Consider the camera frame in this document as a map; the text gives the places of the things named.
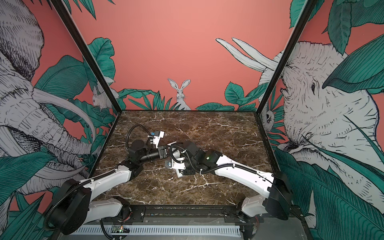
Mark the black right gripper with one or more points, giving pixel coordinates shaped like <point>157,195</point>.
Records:
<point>187,173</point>

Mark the white remote control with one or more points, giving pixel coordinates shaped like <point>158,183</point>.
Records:
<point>176,155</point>

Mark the black frame post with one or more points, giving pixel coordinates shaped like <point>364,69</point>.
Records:
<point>298,29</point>
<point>66,18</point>

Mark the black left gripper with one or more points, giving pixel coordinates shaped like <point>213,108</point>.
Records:
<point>163,149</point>

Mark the black right frame post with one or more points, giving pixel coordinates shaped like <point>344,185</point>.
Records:
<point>298,29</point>

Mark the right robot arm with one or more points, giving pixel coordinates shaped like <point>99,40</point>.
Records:
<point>274,190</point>

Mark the white ventilated strip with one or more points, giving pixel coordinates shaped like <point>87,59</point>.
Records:
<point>163,230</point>

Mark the black left frame post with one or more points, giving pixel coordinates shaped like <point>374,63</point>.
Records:
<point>66,18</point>

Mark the black front mounting rail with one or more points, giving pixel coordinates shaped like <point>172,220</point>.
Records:
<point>230,213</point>

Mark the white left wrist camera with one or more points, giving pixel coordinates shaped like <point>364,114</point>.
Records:
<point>155,138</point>

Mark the small circuit board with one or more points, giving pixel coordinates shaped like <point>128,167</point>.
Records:
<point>119,230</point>

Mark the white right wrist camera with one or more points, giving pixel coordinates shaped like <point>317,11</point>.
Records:
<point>171,164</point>

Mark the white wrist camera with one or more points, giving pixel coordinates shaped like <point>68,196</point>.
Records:
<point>155,138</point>
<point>171,164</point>

